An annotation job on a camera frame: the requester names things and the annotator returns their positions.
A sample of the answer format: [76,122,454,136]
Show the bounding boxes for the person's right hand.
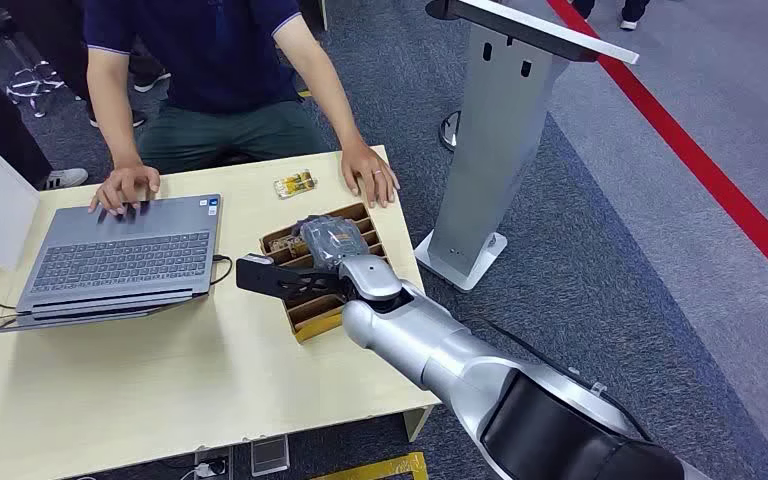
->
[87,164,162,217]

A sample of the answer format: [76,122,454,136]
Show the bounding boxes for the person's left hand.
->
[340,140,401,209]

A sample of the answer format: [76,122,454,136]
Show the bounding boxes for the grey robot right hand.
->
[298,215,371,272]

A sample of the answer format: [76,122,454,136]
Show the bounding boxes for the wooden card holder box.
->
[259,201,392,344]

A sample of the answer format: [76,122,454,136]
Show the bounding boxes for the person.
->
[82,0,402,217]

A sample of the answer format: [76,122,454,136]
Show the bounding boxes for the white sneaker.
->
[39,167,90,192]

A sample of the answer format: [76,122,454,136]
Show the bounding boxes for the grey laptop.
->
[14,193,224,331]

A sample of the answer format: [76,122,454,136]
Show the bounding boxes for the chrome stanchion base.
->
[438,109,463,153]

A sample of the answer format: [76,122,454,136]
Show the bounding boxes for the dark sneaker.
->
[132,70,173,94]

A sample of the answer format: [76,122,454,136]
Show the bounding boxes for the silver kiosk stand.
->
[413,0,641,293]

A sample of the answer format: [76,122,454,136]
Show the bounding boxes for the office chair base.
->
[4,36,67,119]

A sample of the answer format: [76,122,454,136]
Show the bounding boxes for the clear acrylic stand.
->
[250,434,291,478]

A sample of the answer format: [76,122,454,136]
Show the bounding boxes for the yellow floor tape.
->
[311,452,430,480]

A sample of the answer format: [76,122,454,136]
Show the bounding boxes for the white power strip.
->
[191,453,232,480]

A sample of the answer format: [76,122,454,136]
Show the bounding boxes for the bystander's feet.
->
[570,0,654,32]

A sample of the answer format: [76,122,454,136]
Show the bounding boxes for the red floor tape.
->
[546,0,768,303]

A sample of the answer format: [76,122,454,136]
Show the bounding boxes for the black laptop cable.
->
[209,254,234,287]

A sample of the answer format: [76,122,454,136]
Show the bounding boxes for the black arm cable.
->
[463,316,652,440]

